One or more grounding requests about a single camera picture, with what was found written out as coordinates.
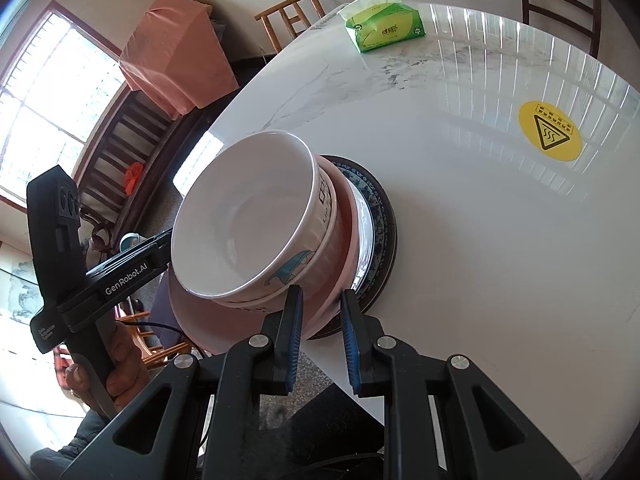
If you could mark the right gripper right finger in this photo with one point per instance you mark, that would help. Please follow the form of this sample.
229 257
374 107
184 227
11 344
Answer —
360 335

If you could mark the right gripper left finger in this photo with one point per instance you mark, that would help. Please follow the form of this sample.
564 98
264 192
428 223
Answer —
284 330

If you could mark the large blue floral plate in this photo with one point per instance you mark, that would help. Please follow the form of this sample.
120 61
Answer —
382 239

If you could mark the large pink bowl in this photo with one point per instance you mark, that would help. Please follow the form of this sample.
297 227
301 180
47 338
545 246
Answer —
216 328

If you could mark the white bowl blue base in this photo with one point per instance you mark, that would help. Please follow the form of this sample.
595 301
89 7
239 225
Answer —
252 220

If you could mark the white plate pink flowers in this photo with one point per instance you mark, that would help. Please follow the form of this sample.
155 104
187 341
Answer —
358 260

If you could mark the person's left hand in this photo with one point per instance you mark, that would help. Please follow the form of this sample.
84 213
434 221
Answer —
125 382

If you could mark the dark wooden bench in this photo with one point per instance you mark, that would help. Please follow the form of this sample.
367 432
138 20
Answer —
131 149

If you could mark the side window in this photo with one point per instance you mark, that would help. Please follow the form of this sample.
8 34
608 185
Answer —
53 95

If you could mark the pink cloth covered furniture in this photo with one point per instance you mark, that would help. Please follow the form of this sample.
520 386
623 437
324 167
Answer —
175 59

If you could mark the yellow round warning sticker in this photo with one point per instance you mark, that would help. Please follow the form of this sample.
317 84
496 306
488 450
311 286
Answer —
550 130

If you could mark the green tissue pack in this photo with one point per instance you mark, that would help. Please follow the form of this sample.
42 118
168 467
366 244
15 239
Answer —
375 24

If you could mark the light wooden chair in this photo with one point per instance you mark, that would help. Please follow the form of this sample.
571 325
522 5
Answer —
293 16

